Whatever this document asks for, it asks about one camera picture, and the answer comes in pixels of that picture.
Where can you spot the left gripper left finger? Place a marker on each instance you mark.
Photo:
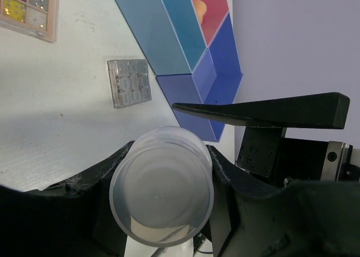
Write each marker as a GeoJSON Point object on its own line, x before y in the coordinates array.
{"type": "Point", "coordinates": [69, 218]}

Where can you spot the three-compartment organizer tray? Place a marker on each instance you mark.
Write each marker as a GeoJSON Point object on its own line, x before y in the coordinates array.
{"type": "Point", "coordinates": [193, 63]}

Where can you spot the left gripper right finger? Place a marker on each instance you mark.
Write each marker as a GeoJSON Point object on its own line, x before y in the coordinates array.
{"type": "Point", "coordinates": [305, 218]}

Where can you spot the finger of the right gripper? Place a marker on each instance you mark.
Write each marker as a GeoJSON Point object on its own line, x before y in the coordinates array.
{"type": "Point", "coordinates": [316, 111]}

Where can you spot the pink teal spray bottle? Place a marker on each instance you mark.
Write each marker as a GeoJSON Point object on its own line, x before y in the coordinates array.
{"type": "Point", "coordinates": [161, 194]}

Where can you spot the beige makeup sponge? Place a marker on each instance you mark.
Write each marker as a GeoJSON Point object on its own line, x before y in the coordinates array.
{"type": "Point", "coordinates": [200, 9]}

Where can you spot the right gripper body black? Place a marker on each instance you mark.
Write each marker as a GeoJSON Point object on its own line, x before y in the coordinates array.
{"type": "Point", "coordinates": [267, 154]}

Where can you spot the colourful glitter eyeshadow palette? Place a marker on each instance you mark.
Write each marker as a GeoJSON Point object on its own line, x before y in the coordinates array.
{"type": "Point", "coordinates": [35, 18]}

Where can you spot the clear silver pan palette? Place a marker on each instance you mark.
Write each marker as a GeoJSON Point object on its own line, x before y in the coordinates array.
{"type": "Point", "coordinates": [129, 81]}

